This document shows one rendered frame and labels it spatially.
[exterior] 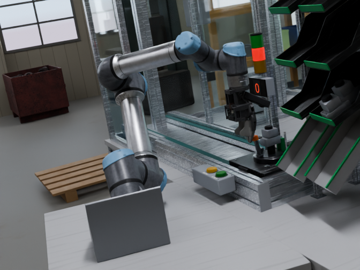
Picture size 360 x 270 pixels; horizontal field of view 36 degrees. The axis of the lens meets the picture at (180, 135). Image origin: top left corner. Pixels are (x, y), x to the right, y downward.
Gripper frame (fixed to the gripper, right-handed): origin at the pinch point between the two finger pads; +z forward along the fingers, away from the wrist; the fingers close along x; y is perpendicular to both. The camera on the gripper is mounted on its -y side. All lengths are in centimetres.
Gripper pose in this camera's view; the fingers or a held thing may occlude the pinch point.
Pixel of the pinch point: (250, 139)
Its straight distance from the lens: 203.4
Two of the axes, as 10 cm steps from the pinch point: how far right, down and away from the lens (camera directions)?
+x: 4.3, 1.6, -8.9
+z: 1.6, 9.6, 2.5
